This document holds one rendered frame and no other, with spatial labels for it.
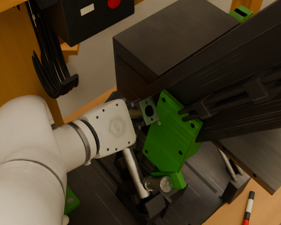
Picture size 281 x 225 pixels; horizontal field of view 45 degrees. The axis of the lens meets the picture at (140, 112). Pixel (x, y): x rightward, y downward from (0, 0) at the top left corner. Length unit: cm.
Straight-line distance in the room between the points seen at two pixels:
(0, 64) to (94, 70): 176
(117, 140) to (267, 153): 37
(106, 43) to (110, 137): 208
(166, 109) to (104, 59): 189
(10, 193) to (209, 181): 83
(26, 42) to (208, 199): 64
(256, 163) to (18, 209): 66
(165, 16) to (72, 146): 49
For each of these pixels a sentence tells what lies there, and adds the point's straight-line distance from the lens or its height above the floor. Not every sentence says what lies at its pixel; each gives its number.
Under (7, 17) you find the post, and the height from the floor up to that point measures 140.
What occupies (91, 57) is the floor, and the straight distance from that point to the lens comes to 262.
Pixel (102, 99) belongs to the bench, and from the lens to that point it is 122.
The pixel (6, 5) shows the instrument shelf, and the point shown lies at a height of 151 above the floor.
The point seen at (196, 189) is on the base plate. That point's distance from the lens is 103.
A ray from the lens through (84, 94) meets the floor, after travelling 239.
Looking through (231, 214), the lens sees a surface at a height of 90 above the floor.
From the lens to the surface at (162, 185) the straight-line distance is 81.
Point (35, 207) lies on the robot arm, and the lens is 26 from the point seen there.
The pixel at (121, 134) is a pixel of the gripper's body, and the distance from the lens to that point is 69.
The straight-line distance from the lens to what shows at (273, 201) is 107.
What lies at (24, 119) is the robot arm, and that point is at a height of 144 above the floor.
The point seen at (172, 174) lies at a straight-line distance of 82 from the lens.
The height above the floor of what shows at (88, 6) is 143.
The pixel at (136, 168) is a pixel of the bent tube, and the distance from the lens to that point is 88.
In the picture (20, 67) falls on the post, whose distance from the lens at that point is 83.
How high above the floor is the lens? 183
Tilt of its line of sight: 54 degrees down
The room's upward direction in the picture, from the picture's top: straight up
